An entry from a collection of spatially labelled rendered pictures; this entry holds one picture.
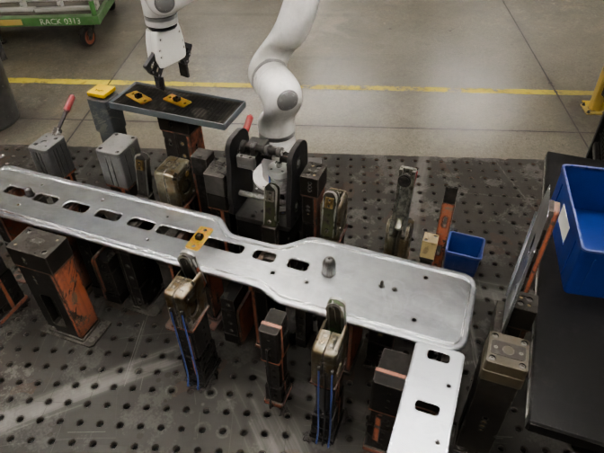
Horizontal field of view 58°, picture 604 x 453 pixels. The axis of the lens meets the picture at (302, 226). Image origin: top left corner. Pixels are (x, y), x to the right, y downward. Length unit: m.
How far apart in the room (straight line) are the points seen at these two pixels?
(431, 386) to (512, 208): 1.05
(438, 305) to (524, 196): 0.95
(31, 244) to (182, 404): 0.53
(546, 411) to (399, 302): 0.36
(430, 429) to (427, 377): 0.11
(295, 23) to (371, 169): 0.73
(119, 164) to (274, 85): 0.48
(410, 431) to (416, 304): 0.30
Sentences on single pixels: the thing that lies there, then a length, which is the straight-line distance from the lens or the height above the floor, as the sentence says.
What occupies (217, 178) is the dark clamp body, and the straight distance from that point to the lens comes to 1.44.
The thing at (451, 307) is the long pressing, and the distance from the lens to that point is 1.24.
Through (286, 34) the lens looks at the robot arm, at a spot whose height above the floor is 1.31.
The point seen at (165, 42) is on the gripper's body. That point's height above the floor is 1.35.
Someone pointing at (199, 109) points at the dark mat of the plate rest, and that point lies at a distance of 1.58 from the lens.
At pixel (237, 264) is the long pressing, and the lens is 1.30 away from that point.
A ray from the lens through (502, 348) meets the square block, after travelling 1.12.
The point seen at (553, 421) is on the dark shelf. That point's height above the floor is 1.03.
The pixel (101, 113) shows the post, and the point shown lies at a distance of 1.77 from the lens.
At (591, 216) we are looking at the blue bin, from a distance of 1.53.
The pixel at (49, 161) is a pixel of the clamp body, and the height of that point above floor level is 1.02.
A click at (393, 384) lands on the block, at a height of 0.98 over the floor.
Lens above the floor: 1.92
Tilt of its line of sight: 42 degrees down
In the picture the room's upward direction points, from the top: 1 degrees counter-clockwise
